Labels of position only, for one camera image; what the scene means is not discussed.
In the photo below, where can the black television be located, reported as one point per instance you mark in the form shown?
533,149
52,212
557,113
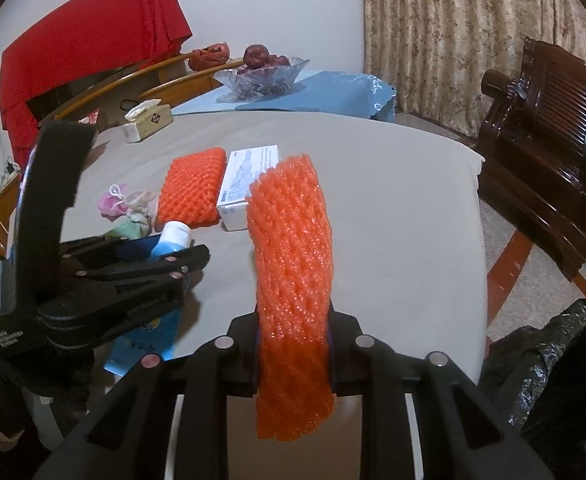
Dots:
73,95

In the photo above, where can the pink plastic bag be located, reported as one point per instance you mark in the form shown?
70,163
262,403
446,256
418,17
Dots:
110,205

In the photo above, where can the heap of red apples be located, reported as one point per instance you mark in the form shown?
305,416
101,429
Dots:
255,55

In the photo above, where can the orange foam net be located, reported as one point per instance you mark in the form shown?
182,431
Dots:
190,190
293,260

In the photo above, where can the red plastic bag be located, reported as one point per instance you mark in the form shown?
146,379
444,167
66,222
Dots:
208,56

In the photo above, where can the glass fruit bowl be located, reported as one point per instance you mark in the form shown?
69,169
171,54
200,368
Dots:
263,82

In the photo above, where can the white cardboard box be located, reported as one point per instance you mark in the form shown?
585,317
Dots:
243,180

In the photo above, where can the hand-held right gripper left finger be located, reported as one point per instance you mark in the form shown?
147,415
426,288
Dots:
243,360

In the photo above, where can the blue tablecloth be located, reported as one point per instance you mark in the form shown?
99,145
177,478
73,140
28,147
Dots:
333,92

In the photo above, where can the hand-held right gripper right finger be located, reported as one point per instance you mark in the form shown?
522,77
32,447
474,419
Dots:
345,360

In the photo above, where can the beige patterned curtain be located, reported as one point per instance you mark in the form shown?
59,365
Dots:
448,35

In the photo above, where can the beige tissue box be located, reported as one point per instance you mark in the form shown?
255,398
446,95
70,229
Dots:
153,120

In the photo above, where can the red cloth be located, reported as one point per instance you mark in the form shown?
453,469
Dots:
98,35

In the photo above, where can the black bag lined trash bin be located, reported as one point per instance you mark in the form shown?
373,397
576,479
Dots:
548,360

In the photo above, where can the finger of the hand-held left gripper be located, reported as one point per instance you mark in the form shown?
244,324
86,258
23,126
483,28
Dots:
93,252
143,272

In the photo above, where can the blue pouch with white cap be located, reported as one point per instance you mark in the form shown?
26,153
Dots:
143,345

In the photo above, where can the dark wooden armchair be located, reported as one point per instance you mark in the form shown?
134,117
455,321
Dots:
548,160

